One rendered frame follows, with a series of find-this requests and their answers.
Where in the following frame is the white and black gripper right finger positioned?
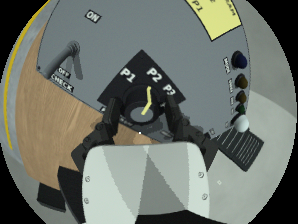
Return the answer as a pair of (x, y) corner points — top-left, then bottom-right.
(164, 94), (218, 172)

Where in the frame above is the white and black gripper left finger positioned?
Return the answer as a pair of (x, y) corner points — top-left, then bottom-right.
(71, 97), (120, 176)

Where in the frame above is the grey control console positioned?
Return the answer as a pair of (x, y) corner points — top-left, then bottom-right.
(36, 0), (251, 143)

